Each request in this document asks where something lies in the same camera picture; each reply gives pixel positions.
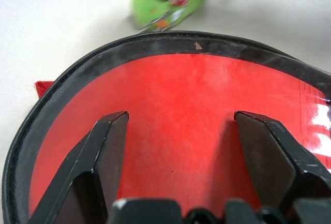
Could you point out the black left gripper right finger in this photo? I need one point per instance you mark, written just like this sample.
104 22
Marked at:
271 156

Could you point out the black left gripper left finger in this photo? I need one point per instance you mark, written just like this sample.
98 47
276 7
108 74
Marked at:
108 151

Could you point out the black paddle case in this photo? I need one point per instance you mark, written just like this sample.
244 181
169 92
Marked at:
155 45

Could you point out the red table tennis paddle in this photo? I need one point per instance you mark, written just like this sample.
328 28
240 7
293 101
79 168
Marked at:
181 105

